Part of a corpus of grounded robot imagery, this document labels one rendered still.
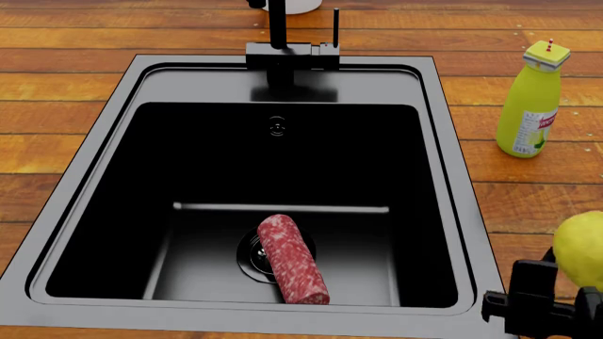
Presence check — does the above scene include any black kitchen sink basin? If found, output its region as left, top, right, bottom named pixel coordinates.
left=0, top=53, right=520, bottom=339

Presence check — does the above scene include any black sink faucet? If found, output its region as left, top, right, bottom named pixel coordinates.
left=244, top=0, right=342, bottom=73

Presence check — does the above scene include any metal sink drain strainer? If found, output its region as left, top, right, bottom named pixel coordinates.
left=236, top=224, right=318, bottom=284

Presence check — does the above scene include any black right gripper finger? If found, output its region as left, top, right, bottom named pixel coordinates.
left=575, top=285, right=603, bottom=339
left=510, top=246, right=561, bottom=309

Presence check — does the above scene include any yellow-green juice bottle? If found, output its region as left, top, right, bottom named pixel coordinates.
left=495, top=38, right=573, bottom=159

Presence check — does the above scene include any white cylindrical container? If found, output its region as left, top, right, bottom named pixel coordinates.
left=260, top=0, right=324, bottom=16

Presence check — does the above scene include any yellow pear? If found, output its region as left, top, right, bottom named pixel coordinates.
left=552, top=209, right=603, bottom=294

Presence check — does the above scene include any red salami sausage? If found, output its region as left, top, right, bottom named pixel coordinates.
left=256, top=213, right=331, bottom=305

